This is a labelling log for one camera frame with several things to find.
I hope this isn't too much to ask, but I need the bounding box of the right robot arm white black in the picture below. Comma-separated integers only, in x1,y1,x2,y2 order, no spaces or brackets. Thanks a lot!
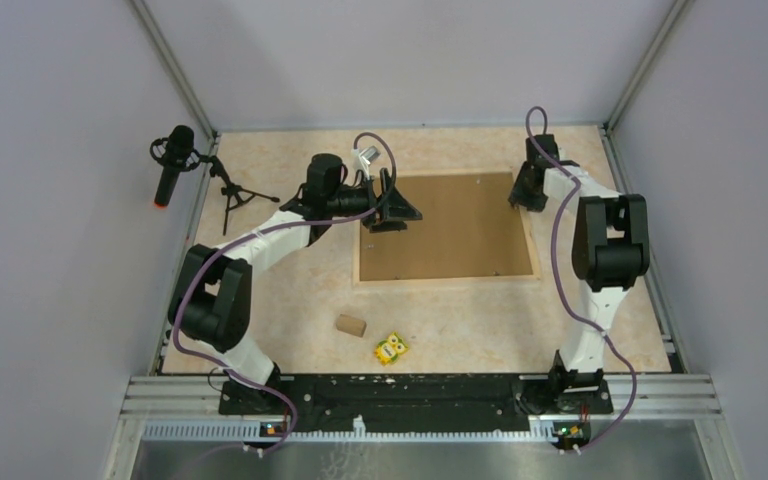
508,133,650,412

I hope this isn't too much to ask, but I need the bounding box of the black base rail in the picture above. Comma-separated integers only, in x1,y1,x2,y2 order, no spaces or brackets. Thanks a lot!
218,373,614,433

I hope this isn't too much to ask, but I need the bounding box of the brown cardboard backing board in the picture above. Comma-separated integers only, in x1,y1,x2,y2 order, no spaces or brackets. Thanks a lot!
359,172,535,282

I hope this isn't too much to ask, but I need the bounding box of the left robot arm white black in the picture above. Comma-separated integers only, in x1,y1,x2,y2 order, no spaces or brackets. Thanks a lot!
168,153,423,414

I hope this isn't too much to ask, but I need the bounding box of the yellow owl toy block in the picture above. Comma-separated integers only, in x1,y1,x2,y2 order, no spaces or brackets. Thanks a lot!
374,332,409,366

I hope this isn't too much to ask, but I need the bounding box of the small wooden block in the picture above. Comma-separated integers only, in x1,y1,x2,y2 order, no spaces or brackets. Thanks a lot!
335,314,367,338

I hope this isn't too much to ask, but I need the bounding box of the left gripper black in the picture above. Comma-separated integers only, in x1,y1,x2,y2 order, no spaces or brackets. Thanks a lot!
327,168,421,233

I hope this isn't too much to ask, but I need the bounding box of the black microphone on tripod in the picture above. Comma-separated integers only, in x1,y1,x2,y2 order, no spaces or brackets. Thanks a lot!
149,125,280,235

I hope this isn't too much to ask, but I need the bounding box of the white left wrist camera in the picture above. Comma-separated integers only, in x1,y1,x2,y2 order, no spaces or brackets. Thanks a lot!
351,146,380,180

